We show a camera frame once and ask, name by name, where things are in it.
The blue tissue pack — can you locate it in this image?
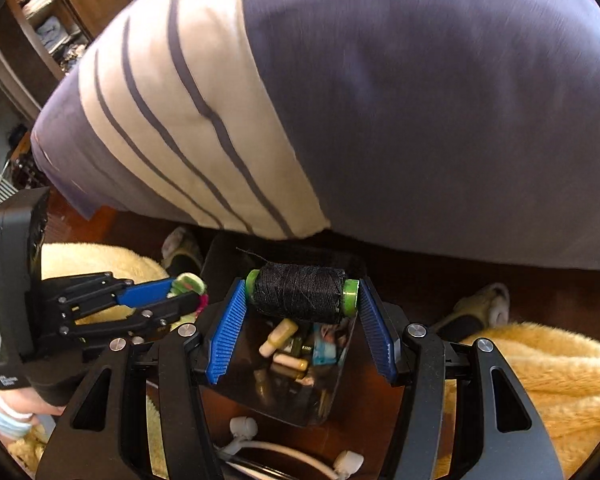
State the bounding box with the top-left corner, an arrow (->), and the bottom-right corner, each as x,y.
312,324 -> 349,366

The yellow lotion bottle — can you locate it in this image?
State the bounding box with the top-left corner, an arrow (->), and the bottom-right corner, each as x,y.
259,318 -> 298,359

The colourful hair tie bundle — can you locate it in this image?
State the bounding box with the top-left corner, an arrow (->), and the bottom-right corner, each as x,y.
168,272 -> 210,317

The black thread spool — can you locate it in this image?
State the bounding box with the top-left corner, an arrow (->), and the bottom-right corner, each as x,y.
245,262 -> 360,325

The black trash bin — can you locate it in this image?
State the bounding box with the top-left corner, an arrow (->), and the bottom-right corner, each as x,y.
200,235 -> 363,427

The left hand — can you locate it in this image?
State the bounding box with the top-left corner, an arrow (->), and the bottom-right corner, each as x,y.
0,387 -> 66,445

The cream tube bottle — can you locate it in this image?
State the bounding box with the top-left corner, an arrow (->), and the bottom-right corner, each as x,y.
273,352 -> 309,372

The blue white striped bedspread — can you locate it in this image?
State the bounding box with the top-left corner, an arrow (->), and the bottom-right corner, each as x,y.
32,0 -> 600,271

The dark wooden wardrobe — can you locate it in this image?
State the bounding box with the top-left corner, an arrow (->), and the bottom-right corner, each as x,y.
0,0 -> 133,122

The white power cable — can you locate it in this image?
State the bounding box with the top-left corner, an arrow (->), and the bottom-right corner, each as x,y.
216,415 -> 366,480

